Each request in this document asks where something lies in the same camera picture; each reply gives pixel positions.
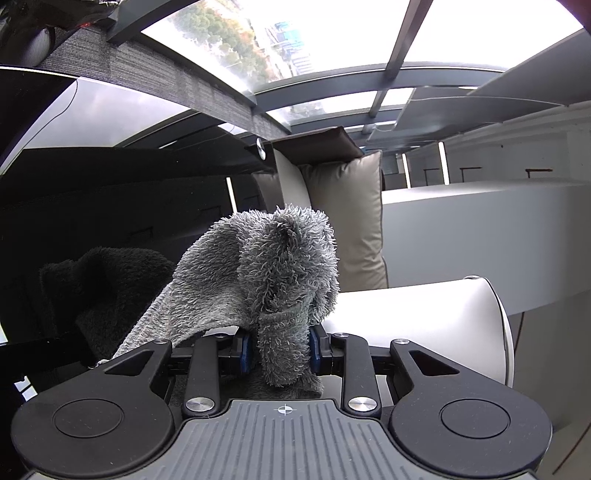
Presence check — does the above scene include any white plastic pitcher container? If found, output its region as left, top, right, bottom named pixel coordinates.
left=322, top=276, right=515, bottom=387

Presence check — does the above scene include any beige sofa back cushion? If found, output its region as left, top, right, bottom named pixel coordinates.
left=301, top=151, right=389, bottom=292

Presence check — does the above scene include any grey fluffy microfibre cloth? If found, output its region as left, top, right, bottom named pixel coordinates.
left=115, top=206, right=339, bottom=399

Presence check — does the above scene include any beige and brown sofa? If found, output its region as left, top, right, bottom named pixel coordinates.
left=247, top=127, right=389, bottom=292

